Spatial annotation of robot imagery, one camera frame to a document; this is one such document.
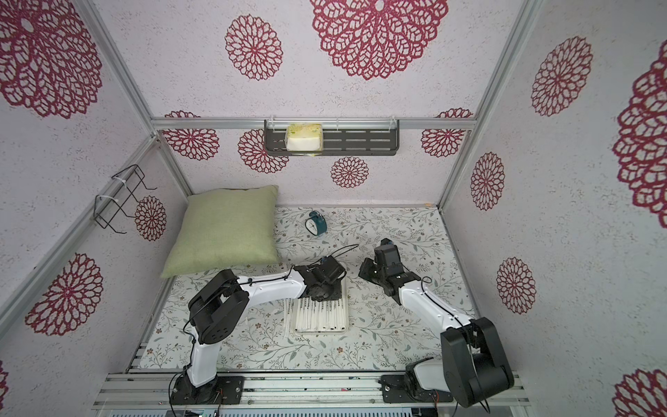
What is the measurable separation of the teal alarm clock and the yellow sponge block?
0.90ft

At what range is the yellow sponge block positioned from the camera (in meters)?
0.91

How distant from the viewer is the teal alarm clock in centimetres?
108
